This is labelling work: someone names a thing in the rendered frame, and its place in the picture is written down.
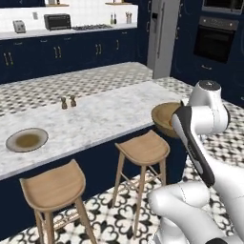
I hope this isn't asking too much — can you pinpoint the brown wooden bowl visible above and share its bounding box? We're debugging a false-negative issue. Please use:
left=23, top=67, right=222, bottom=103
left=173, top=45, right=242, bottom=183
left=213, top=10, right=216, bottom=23
left=151, top=101, right=183, bottom=139

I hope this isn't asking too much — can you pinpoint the stainless steel fridge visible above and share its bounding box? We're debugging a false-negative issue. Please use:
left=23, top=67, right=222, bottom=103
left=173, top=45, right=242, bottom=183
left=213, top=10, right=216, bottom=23
left=146, top=0, right=181, bottom=80

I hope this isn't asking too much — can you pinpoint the wooden bar stool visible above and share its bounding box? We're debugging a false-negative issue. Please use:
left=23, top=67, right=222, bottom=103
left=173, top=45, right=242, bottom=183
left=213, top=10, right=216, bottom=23
left=19, top=158, right=98, bottom=244
left=112, top=129, right=172, bottom=240

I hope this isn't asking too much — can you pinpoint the navy kitchen island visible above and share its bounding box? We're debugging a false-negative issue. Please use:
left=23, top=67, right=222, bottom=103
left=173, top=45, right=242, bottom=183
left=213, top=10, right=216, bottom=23
left=0, top=80, right=189, bottom=241

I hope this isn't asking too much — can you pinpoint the brown pepper shaker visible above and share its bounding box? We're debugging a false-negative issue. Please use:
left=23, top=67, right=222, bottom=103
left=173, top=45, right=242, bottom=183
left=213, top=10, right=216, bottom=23
left=60, top=96, right=69, bottom=111

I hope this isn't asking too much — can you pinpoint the navy base cupboard run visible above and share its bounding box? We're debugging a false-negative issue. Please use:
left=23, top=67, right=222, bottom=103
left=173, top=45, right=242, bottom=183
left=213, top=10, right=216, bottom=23
left=0, top=28, right=141, bottom=85

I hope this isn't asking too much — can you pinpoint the grey plate with brown centre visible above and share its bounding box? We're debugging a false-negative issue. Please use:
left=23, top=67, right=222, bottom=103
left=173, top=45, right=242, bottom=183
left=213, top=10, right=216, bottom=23
left=5, top=127, right=50, bottom=153

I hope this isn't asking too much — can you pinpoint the black hob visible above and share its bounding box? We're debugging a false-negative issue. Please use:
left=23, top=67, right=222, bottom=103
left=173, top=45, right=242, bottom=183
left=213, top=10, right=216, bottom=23
left=71, top=24, right=113, bottom=31

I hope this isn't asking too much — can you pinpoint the navy tall cupboard unit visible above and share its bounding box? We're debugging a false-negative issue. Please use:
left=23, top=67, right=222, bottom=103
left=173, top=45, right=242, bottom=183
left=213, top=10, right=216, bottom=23
left=170, top=0, right=244, bottom=109

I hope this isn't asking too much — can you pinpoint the black toaster oven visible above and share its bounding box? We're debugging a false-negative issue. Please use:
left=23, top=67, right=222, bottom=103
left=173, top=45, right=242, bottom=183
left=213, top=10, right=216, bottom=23
left=43, top=13, right=72, bottom=31

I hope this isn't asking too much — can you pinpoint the silver toaster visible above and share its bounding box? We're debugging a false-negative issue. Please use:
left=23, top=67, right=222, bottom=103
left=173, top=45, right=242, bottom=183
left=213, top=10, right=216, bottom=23
left=12, top=19, right=27, bottom=34

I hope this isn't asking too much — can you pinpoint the microwave oven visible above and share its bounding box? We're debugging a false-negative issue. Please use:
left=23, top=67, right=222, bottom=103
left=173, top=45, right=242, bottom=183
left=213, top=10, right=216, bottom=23
left=201, top=0, right=244, bottom=15

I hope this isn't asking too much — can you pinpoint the wooden wall shelf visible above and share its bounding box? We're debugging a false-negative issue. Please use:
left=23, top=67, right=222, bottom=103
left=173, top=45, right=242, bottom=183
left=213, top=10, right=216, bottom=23
left=105, top=0, right=133, bottom=6
left=44, top=0, right=71, bottom=8

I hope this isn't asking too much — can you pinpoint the black wall oven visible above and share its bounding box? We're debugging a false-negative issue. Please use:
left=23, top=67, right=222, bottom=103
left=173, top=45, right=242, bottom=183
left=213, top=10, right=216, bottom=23
left=193, top=15, right=240, bottom=65

